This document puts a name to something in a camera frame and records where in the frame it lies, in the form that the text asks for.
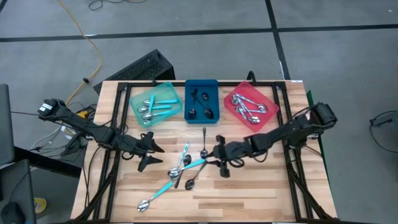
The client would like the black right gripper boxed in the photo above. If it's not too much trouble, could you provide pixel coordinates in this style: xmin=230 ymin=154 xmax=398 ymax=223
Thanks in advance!
xmin=206 ymin=134 xmax=254 ymax=179

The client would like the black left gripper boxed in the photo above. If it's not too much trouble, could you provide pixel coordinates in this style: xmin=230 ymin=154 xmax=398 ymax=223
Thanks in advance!
xmin=111 ymin=131 xmax=165 ymax=173

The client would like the blue patterned handle spoon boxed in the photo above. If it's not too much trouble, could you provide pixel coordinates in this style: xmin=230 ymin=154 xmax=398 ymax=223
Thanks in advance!
xmin=176 ymin=141 xmax=190 ymax=170
xmin=233 ymin=105 xmax=253 ymax=124
xmin=231 ymin=93 xmax=268 ymax=110
xmin=248 ymin=104 xmax=269 ymax=113
xmin=241 ymin=108 xmax=262 ymax=125

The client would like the translucent pink plastic bin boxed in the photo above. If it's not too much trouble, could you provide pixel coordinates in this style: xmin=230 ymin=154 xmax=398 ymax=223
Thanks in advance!
xmin=223 ymin=80 xmax=280 ymax=133

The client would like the translucent teal plastic bin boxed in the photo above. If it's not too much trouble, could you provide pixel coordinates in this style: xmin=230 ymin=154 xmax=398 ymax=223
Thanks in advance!
xmin=129 ymin=81 xmax=183 ymax=128

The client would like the blue plastic bin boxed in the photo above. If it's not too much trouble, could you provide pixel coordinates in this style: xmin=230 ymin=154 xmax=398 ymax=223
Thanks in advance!
xmin=184 ymin=79 xmax=221 ymax=124

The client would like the black perforated computer case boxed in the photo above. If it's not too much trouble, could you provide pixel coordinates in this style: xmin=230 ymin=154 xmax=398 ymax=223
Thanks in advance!
xmin=93 ymin=49 xmax=176 ymax=95

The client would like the dark green board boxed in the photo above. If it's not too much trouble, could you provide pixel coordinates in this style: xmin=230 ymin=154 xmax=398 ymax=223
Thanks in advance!
xmin=306 ymin=89 xmax=326 ymax=175

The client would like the black desk edge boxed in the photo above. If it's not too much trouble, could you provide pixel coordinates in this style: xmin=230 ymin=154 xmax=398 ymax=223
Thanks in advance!
xmin=14 ymin=146 xmax=83 ymax=179

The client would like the yellow floor marker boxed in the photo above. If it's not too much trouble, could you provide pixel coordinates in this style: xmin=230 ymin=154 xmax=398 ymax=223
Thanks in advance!
xmin=33 ymin=197 xmax=48 ymax=215

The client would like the dark grey panel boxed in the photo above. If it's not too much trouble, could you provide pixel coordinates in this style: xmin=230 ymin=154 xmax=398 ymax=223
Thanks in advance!
xmin=0 ymin=83 xmax=16 ymax=167

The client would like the black rounded device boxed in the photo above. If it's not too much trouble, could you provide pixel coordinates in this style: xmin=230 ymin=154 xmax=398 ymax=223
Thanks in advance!
xmin=1 ymin=201 xmax=26 ymax=224

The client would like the white cable bundle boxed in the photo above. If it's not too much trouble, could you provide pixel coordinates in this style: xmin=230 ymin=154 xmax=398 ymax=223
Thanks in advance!
xmin=29 ymin=124 xmax=74 ymax=152

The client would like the yellow power cable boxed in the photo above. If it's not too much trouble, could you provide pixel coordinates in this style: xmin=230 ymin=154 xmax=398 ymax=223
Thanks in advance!
xmin=57 ymin=0 xmax=103 ymax=106

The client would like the black floor cable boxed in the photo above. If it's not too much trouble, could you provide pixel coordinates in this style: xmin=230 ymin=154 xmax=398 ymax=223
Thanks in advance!
xmin=88 ymin=0 xmax=149 ymax=11

